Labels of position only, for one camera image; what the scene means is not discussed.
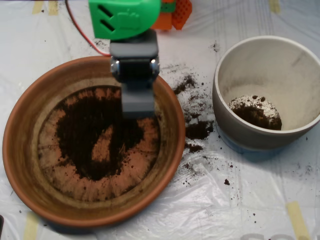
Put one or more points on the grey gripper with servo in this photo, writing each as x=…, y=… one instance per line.
x=135, y=68

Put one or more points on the dark soil heap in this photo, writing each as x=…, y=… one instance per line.
x=75, y=137

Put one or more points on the green orange robot arm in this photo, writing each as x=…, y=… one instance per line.
x=130, y=17

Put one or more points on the orange green robot base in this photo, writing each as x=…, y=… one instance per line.
x=181, y=15

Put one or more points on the spilled soil patch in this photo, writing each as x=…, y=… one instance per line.
x=197, y=131

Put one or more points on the small dark brown crumb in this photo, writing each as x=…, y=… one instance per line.
x=227, y=182

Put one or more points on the terracotta plant saucer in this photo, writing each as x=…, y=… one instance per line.
x=25, y=150

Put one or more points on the white ceramic pot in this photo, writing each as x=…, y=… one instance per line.
x=275, y=75

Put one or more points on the clear plastic sheet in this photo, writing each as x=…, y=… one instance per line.
x=175, y=220

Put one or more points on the beige masking tape strip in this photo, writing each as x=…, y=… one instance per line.
x=37, y=7
x=274, y=6
x=53, y=8
x=30, y=227
x=297, y=220

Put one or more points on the black object at edge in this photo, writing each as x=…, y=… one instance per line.
x=1, y=225

